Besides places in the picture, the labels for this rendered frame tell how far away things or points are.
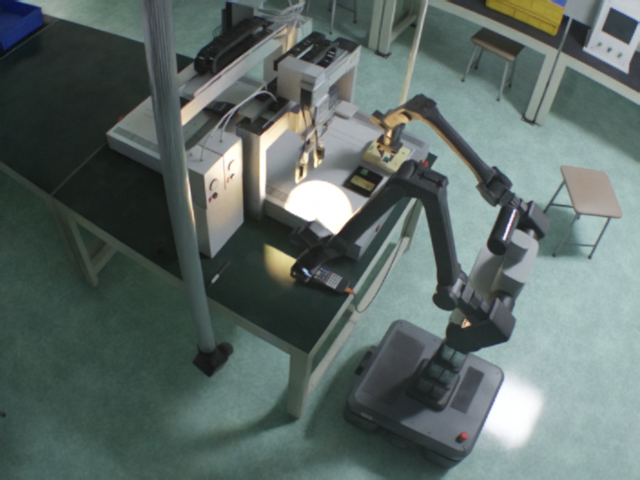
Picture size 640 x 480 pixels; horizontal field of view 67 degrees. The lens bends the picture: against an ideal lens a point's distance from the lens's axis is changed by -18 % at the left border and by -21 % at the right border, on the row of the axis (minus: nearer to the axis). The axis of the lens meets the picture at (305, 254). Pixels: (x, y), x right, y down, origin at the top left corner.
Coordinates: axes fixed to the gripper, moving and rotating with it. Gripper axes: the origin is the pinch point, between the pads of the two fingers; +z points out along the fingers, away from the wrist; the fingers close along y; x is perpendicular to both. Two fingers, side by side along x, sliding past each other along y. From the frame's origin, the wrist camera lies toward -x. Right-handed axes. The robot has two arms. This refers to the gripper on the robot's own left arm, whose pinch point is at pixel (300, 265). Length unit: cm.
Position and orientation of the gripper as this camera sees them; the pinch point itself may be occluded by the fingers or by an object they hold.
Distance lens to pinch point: 191.2
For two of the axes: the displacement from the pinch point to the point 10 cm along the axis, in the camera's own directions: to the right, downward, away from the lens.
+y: -5.0, 6.8, -5.3
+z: -4.8, 2.9, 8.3
